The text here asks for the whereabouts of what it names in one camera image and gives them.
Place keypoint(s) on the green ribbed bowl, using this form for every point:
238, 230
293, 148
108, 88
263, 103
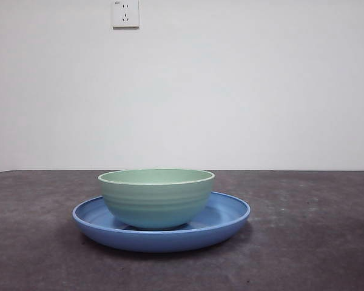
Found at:
157, 203

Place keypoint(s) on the blue round plate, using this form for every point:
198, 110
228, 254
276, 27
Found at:
157, 242

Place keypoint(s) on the white wall socket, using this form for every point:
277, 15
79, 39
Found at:
126, 15

